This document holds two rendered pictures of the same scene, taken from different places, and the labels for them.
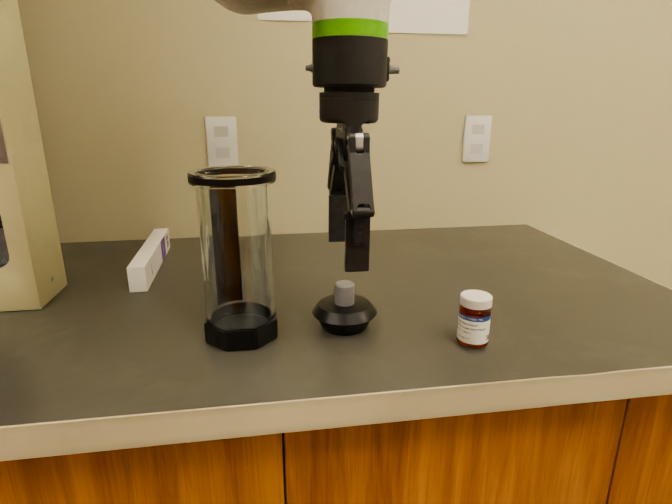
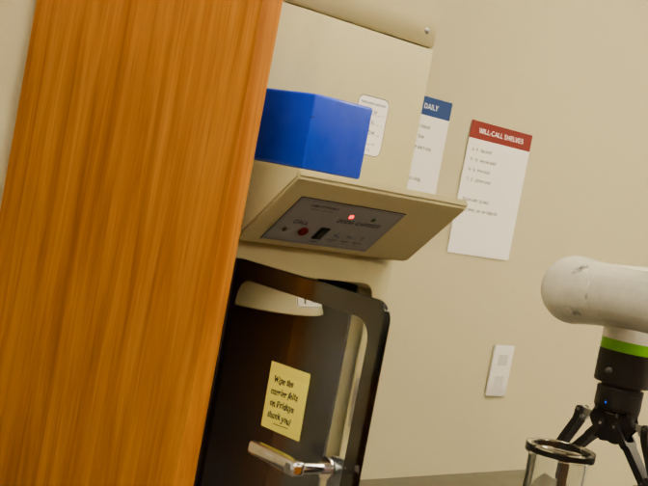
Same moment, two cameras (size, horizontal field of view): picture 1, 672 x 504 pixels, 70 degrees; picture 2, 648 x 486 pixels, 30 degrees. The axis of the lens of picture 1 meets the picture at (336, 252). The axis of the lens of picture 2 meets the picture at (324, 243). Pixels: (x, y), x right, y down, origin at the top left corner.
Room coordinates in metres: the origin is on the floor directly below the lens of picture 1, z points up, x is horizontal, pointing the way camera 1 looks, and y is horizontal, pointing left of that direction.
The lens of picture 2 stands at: (-0.64, 1.55, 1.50)
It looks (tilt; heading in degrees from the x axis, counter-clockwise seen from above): 3 degrees down; 324
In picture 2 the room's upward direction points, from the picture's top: 11 degrees clockwise
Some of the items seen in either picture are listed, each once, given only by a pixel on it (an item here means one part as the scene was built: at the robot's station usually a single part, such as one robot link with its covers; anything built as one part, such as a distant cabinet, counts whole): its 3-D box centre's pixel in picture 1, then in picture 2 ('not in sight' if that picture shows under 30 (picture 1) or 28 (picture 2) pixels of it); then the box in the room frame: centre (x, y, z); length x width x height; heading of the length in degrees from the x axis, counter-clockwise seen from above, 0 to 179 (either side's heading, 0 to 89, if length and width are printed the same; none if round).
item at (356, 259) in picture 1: (357, 243); not in sight; (0.56, -0.03, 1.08); 0.03 x 0.01 x 0.07; 99
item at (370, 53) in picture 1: (352, 66); (626, 369); (0.63, -0.02, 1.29); 0.12 x 0.09 x 0.06; 99
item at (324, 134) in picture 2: not in sight; (310, 133); (0.59, 0.70, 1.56); 0.10 x 0.10 x 0.09; 9
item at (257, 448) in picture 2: not in sight; (288, 458); (0.40, 0.79, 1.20); 0.10 x 0.05 x 0.03; 1
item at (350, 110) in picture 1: (348, 128); (615, 414); (0.63, -0.02, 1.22); 0.08 x 0.07 x 0.09; 9
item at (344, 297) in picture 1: (344, 304); not in sight; (0.63, -0.01, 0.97); 0.09 x 0.09 x 0.07
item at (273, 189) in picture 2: not in sight; (351, 218); (0.60, 0.61, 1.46); 0.32 x 0.12 x 0.10; 99
